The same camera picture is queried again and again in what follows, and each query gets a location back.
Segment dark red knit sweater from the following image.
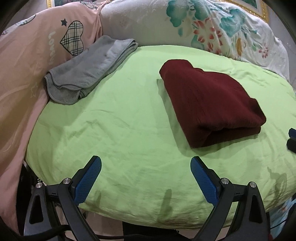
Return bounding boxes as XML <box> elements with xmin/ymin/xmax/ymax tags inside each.
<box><xmin>159</xmin><ymin>59</ymin><xmax>266</xmax><ymax>148</ymax></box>

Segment light green bed sheet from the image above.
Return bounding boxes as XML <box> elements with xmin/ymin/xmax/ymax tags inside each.
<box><xmin>26</xmin><ymin>46</ymin><xmax>295</xmax><ymax>230</ymax></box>

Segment white floral quilt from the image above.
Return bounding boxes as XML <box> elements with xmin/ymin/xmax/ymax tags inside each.
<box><xmin>100</xmin><ymin>1</ymin><xmax>290</xmax><ymax>79</ymax></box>

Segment folded grey towel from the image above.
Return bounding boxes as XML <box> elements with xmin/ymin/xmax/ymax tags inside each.
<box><xmin>44</xmin><ymin>35</ymin><xmax>138</xmax><ymax>105</ymax></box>

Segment pink heart print quilt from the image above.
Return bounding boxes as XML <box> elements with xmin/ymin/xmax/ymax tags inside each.
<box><xmin>1</xmin><ymin>1</ymin><xmax>103</xmax><ymax>232</ymax></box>

